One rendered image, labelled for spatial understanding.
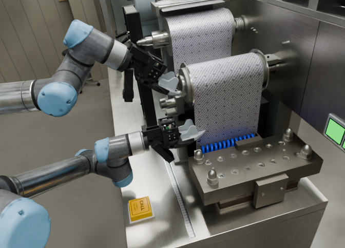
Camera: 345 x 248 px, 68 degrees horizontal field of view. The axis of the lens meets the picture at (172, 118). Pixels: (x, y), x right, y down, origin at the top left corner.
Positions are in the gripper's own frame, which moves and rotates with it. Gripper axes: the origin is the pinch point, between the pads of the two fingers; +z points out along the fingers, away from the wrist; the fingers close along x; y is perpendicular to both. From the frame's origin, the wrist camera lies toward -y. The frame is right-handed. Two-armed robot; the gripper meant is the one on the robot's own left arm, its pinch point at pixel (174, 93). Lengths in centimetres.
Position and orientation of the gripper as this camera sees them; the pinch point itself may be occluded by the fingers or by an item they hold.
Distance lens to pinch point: 83.3
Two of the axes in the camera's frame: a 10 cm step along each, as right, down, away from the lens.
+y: 5.5, -7.7, -3.4
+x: -2.5, -5.4, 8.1
